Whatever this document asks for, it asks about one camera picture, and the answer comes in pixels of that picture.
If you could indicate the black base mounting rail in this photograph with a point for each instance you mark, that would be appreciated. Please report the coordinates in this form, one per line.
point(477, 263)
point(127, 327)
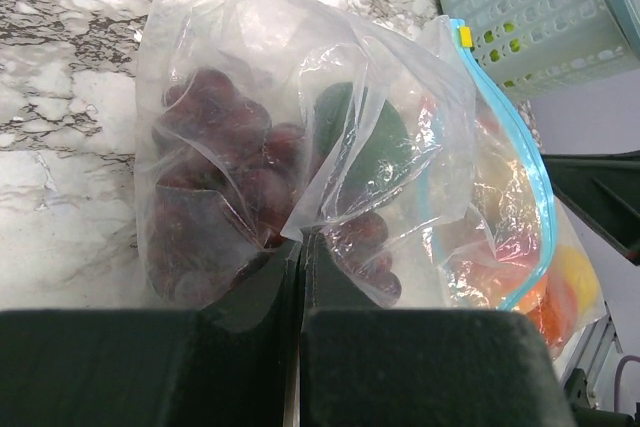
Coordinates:
point(587, 410)

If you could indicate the dark green fake vegetable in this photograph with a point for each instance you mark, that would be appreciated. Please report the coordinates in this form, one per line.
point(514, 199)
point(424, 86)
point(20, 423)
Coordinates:
point(371, 167)

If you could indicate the blue zip clear bag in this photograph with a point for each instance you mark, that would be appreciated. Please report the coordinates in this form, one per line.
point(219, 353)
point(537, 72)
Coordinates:
point(283, 54)

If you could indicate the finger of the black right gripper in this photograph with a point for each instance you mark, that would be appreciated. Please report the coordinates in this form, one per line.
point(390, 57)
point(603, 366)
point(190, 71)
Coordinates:
point(603, 191)

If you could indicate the teal plastic basket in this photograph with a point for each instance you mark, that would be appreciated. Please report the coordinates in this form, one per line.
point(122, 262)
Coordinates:
point(565, 42)

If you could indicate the fake yellow lemon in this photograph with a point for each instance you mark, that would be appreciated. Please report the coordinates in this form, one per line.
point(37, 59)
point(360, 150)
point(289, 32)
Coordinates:
point(578, 272)

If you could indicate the fake pink peach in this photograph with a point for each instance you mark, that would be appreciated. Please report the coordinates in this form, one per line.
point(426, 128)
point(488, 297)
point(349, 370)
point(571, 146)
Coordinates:
point(484, 267)

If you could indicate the green fake spiky fruit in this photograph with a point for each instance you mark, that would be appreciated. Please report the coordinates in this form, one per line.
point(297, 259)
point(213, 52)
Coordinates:
point(497, 50)

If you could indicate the orange zip clear bag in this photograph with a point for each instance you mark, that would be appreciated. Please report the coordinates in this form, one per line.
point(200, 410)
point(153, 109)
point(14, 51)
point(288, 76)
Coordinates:
point(550, 272)

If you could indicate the purple fake grapes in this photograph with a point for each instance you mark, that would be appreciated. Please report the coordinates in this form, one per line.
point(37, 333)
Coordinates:
point(227, 180)

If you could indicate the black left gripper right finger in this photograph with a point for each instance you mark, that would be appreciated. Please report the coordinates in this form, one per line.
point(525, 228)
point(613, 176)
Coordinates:
point(362, 365)

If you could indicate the aluminium extrusion rail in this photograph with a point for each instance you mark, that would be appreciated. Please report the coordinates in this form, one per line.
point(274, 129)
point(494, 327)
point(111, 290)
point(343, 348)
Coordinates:
point(588, 350)

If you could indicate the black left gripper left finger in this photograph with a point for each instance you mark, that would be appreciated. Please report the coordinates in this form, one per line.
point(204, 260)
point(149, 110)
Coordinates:
point(224, 365)

